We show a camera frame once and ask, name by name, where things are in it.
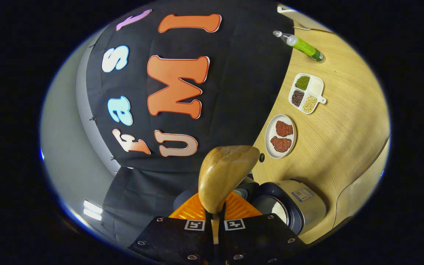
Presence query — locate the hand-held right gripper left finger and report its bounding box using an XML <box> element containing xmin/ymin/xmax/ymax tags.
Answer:
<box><xmin>128</xmin><ymin>192</ymin><xmax>215</xmax><ymax>263</ymax></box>

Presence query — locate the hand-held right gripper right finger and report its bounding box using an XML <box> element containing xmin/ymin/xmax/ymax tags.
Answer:
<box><xmin>219</xmin><ymin>192</ymin><xmax>306</xmax><ymax>264</ymax></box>

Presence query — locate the wooden spoon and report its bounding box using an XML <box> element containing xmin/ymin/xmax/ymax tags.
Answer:
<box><xmin>198</xmin><ymin>145</ymin><xmax>261</xmax><ymax>245</ymax></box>

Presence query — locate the dark grey rice cooker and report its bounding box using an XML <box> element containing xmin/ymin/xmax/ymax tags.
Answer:
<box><xmin>173</xmin><ymin>176</ymin><xmax>327</xmax><ymax>236</ymax></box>

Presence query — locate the white round plate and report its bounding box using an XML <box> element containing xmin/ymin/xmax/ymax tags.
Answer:
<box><xmin>265</xmin><ymin>114</ymin><xmax>297</xmax><ymax>159</ymax></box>

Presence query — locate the red meat slice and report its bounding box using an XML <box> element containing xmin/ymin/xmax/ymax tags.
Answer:
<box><xmin>270</xmin><ymin>136</ymin><xmax>293</xmax><ymax>153</ymax></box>
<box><xmin>275</xmin><ymin>120</ymin><xmax>294</xmax><ymax>138</ymax></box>

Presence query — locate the ceiling light panel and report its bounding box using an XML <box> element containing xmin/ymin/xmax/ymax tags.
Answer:
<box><xmin>83</xmin><ymin>199</ymin><xmax>104</xmax><ymax>222</ymax></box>

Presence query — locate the black backdrop cloth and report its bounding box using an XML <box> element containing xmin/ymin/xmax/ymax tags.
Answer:
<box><xmin>76</xmin><ymin>0</ymin><xmax>296</xmax><ymax>247</ymax></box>

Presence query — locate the white divided bean dish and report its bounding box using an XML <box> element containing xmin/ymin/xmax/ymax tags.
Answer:
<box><xmin>289</xmin><ymin>74</ymin><xmax>327</xmax><ymax>115</ymax></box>

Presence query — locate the green label plastic bottle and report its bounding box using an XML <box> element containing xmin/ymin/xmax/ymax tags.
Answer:
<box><xmin>273</xmin><ymin>30</ymin><xmax>325</xmax><ymax>62</ymax></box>

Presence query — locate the white toaster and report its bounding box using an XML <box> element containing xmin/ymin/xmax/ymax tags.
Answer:
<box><xmin>276</xmin><ymin>4</ymin><xmax>333</xmax><ymax>33</ymax></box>

